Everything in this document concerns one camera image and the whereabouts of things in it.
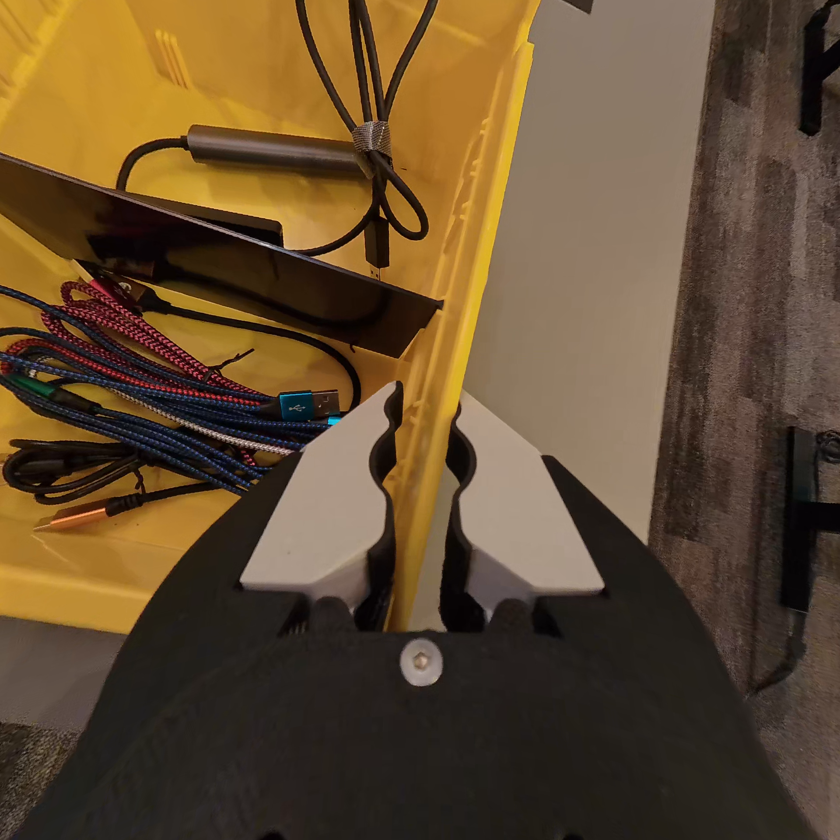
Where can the small black table strip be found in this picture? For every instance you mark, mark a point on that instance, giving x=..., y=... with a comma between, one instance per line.
x=575, y=5

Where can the grey usb hub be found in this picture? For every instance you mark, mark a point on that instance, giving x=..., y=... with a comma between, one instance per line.
x=276, y=148

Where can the black table leg base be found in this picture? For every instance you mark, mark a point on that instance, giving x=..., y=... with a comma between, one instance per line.
x=817, y=66

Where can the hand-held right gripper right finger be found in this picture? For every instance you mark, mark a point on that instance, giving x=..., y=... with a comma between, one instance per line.
x=525, y=525

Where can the yellow plastic bin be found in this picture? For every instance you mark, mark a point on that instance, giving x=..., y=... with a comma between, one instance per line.
x=79, y=92

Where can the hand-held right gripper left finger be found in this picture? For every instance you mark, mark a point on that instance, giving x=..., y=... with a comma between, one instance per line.
x=315, y=525

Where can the black bin divider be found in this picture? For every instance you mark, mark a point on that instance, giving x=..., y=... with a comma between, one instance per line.
x=263, y=276

